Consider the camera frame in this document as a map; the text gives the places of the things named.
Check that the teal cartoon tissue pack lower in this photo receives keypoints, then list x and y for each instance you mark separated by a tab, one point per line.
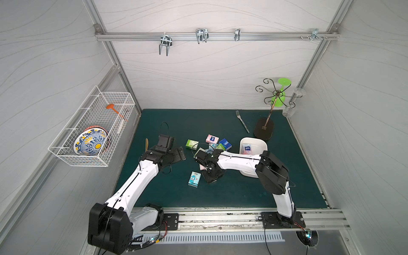
194	179

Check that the green plastic goblet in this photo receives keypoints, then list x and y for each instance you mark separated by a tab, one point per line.
279	95

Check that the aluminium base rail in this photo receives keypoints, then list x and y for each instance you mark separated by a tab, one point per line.
208	219

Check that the white wire basket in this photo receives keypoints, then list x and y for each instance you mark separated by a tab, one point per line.
93	112

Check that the white plastic storage box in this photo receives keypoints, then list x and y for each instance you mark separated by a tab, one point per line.
255	149

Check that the clear plastic goblet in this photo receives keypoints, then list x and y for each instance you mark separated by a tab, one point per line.
291	107

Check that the metal double hook middle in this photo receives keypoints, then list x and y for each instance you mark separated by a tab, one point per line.
202	35

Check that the metal double hook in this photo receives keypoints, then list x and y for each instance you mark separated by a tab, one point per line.
202	35
165	43

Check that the teal cartoon tissue pack upper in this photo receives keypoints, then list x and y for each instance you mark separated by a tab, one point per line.
213	145

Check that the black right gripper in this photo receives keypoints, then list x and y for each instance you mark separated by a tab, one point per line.
211	173

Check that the metal double hook left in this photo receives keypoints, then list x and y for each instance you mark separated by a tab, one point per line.
165	43

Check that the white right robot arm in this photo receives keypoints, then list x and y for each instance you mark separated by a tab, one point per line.
270	171

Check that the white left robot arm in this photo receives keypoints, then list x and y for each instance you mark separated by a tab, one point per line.
112	224

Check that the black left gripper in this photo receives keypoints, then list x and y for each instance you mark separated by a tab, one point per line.
175	154

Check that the orange handled utensil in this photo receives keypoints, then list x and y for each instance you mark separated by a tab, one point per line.
112	107

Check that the metal bracket hook right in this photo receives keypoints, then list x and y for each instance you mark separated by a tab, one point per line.
314	36

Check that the black metal cup tree stand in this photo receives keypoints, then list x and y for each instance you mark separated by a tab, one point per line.
265	126

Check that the round black fan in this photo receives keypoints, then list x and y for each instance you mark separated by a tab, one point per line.
308	238

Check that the dark blue tissue pack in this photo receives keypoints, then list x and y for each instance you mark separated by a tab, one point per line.
225	143

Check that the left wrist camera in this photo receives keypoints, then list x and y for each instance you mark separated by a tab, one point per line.
165	144

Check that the blue yellow patterned plate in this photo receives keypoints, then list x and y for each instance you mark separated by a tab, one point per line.
90	142

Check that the aluminium crossbar rail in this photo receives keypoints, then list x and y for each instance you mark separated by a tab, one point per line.
213	36

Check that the silver metal fork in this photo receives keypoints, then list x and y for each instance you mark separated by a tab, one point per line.
241	120

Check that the yellow wooden knife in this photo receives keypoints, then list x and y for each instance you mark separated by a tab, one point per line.
146	144

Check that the teal cartoon tissue pack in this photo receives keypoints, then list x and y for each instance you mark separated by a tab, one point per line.
194	179
213	145

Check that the white slotted cable duct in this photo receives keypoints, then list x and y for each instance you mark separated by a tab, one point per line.
222	237

